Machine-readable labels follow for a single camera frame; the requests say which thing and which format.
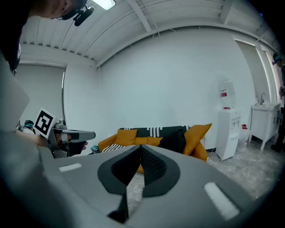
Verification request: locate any person's left forearm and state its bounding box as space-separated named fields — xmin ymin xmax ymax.
xmin=15 ymin=129 xmax=49 ymax=148

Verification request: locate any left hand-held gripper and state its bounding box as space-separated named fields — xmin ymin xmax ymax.
xmin=33 ymin=107 xmax=96 ymax=159

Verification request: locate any white floor cable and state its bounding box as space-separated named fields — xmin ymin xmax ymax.
xmin=205 ymin=147 xmax=221 ymax=166

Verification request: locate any person's head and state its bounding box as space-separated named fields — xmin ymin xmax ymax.
xmin=28 ymin=0 xmax=88 ymax=20

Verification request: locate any small square orange cushion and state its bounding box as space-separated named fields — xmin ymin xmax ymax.
xmin=114 ymin=129 xmax=138 ymax=147

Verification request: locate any black garment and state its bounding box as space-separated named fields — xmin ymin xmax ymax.
xmin=157 ymin=129 xmax=187 ymax=155

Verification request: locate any clear water bottle red label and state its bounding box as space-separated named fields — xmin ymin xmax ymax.
xmin=217 ymin=75 xmax=236 ymax=110

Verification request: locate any white sink cabinet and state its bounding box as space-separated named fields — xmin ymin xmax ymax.
xmin=248 ymin=102 xmax=281 ymax=151

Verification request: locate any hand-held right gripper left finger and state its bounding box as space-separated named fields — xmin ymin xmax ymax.
xmin=97 ymin=144 xmax=143 ymax=224

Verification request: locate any ceiling light panel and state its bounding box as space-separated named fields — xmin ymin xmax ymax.
xmin=92 ymin=0 xmax=117 ymax=11

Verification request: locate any clear water jug red cap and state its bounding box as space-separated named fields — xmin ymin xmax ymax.
xmin=239 ymin=124 xmax=249 ymax=146

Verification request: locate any large orange cushion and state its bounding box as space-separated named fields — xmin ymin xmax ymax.
xmin=183 ymin=123 xmax=212 ymax=156

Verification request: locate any black white patterned sofa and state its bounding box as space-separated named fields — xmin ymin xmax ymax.
xmin=102 ymin=126 xmax=192 ymax=153

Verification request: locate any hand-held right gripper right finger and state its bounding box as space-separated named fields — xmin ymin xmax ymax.
xmin=141 ymin=144 xmax=181 ymax=198

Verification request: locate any orange sofa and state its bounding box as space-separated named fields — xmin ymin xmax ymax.
xmin=98 ymin=123 xmax=209 ymax=173

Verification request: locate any head-worn black camera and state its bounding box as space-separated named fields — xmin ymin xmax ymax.
xmin=61 ymin=5 xmax=95 ymax=27

